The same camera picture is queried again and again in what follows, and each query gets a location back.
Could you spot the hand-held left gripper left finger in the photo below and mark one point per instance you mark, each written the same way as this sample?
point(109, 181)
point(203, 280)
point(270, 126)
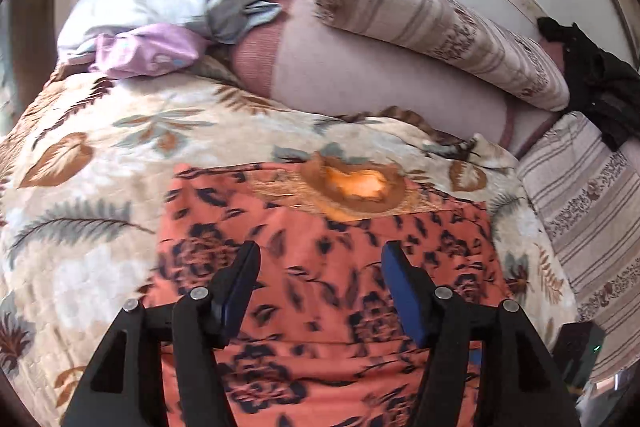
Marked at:
point(239, 298)

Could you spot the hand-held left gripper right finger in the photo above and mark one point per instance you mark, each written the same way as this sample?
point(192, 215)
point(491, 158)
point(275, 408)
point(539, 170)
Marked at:
point(401, 289)

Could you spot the orange floral garment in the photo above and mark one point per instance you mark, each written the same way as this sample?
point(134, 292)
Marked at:
point(320, 307)

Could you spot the striped floral bed sheet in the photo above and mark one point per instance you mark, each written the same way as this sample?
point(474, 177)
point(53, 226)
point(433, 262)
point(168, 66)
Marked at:
point(590, 207)

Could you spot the beige leaf-print blanket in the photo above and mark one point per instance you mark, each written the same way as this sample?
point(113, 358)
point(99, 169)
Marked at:
point(100, 207)

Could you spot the pink bed sheet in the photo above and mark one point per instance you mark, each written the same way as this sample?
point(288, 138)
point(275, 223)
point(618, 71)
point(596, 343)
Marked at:
point(350, 77)

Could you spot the purple floral cloth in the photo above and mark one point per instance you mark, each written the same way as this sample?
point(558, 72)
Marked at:
point(145, 49)

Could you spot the striped bolster pillow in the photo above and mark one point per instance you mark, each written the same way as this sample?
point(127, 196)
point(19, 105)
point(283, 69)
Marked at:
point(430, 17)

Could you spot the black cloth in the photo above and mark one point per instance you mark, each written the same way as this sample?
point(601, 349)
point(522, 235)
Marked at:
point(600, 82)

